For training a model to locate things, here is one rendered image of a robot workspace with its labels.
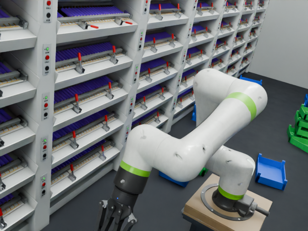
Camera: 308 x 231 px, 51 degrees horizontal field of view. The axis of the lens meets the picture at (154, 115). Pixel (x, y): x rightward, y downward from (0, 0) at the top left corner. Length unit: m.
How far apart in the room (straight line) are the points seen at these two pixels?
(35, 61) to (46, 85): 0.12
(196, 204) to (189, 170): 0.70
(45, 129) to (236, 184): 0.85
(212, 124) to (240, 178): 0.54
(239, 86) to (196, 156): 0.41
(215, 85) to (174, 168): 0.45
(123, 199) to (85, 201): 1.01
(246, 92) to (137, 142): 0.43
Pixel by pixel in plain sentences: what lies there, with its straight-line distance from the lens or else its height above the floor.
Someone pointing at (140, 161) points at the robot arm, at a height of 0.78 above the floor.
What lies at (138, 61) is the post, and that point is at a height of 0.75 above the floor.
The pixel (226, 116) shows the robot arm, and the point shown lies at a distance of 1.01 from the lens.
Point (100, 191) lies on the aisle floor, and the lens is 2.02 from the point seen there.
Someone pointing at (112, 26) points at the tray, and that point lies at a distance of 1.63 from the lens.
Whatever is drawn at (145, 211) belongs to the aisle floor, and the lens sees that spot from 1.93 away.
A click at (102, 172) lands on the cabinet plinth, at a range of 2.12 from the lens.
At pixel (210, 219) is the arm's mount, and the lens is 1.49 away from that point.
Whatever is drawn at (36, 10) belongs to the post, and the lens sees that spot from 1.27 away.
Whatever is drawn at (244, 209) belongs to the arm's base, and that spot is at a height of 0.37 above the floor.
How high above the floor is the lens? 1.27
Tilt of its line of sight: 25 degrees down
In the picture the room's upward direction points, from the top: 10 degrees clockwise
